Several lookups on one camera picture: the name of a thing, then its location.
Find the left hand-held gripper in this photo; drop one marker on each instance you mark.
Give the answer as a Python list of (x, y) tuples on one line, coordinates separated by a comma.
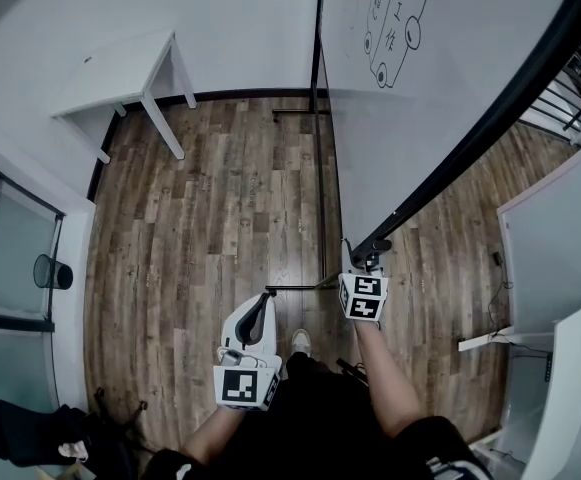
[(242, 390)]

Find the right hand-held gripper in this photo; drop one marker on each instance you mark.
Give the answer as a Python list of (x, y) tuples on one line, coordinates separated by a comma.
[(362, 298)]

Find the white whiteboard with black frame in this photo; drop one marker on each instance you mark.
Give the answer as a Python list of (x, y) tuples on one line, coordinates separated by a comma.
[(395, 143)]

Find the person's right forearm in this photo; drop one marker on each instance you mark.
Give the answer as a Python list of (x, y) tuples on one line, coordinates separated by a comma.
[(382, 373)]

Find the person's left forearm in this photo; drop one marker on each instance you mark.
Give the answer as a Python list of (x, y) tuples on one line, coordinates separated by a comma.
[(215, 433)]

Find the black metal whiteboard stand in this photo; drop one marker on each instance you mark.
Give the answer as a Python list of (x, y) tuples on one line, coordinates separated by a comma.
[(315, 68)]

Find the person's white shoe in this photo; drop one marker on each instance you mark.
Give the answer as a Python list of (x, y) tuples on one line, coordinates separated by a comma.
[(301, 342)]

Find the person's black clothing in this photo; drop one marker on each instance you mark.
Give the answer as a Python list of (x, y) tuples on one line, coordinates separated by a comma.
[(310, 418)]

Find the white partition panel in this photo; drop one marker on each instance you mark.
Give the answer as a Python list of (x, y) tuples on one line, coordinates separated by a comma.
[(555, 248)]

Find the black mesh wastebasket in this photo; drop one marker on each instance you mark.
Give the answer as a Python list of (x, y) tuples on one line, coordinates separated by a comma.
[(50, 271)]

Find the black framed glass window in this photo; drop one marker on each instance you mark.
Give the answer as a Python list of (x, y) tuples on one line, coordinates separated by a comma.
[(15, 258)]

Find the black metal railing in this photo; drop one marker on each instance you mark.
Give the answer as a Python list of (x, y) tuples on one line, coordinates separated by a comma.
[(565, 98)]

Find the black chair with dark clothes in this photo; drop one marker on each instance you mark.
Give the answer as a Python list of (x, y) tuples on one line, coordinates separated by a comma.
[(45, 433)]

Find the white table with legs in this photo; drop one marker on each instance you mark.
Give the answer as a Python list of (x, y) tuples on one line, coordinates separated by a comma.
[(115, 73)]

